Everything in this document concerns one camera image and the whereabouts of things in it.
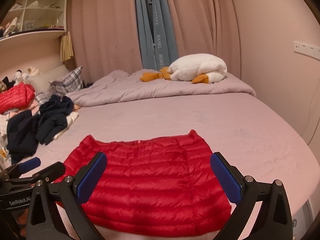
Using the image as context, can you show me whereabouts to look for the red down jacket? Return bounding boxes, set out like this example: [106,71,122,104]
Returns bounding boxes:
[65,131,232,237]

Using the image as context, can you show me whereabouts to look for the plaid pillow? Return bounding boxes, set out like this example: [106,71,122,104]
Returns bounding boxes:
[35,67,84,106]

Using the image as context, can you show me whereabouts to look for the small plush toys on headboard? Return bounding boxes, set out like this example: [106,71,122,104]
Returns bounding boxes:
[12,67,41,86]

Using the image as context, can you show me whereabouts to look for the white wall shelf unit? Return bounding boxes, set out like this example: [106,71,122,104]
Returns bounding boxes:
[1,0,67,41]

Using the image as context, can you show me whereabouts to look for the dark navy clothes pile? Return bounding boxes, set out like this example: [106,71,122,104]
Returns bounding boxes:
[7,94,74,164]

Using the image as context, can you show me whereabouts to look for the grey folded duvet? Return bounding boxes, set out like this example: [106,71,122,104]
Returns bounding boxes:
[66,69,256,107]

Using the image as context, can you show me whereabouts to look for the white wall power strip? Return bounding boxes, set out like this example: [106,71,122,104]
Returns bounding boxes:
[293,41,320,61]

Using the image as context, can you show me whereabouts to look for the blue-grey lettered curtain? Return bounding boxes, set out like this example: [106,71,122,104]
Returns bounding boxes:
[135,0,178,70]

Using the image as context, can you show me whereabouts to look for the white charging cable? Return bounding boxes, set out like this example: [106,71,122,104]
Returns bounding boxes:
[299,60,320,143]

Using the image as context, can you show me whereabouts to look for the beige headboard cushion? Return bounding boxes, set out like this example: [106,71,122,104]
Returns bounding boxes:
[24,64,69,93]

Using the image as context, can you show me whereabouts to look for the folded red puffer jacket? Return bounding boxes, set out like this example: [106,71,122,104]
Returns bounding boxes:
[0,82,35,114]

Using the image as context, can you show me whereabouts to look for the white goose plush toy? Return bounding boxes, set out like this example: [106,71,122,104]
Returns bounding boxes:
[140,54,227,84]

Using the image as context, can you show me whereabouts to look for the white garment under pile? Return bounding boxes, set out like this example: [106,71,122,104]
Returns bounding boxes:
[53,112,79,140]

